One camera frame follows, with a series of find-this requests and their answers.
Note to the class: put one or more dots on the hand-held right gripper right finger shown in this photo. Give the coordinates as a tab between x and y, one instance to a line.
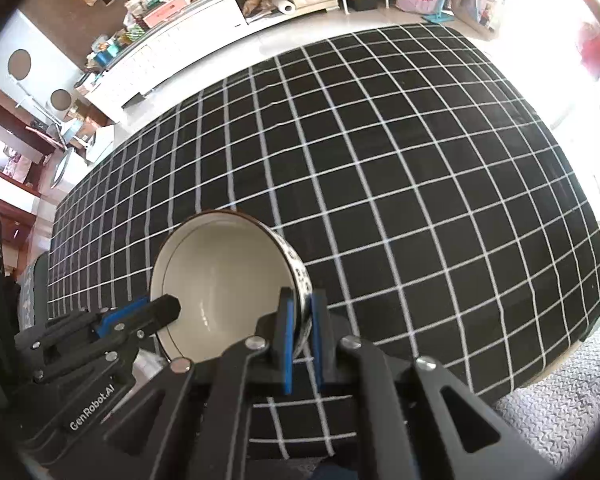
317	340

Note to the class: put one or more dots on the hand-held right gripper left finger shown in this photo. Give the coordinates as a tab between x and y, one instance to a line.
287	340

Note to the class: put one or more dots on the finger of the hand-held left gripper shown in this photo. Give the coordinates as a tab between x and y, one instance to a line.
120	317
90	357

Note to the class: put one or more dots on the small grey patterned bowl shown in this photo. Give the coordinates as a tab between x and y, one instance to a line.
220	270

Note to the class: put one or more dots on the grey patterned blanket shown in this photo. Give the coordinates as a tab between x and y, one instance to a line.
30	295

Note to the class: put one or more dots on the white stool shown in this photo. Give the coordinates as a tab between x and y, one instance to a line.
70	165

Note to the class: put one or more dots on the black white checked tablecloth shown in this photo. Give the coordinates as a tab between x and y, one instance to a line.
380	185

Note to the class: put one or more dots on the small round stand mirror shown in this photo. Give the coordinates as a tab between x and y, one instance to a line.
60	99

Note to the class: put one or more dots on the grey textured cushion cover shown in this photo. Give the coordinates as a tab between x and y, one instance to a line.
555	410

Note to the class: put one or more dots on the white low cabinet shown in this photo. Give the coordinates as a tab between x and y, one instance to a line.
165	55

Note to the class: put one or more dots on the large round stand mirror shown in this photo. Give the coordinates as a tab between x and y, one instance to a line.
19	63

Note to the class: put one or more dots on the pink box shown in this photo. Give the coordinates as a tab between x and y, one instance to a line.
165	10

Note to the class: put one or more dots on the white paper roll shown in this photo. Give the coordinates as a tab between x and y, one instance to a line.
284	6

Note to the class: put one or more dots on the brown wooden door frame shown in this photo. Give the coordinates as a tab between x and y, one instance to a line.
5	180
40	135

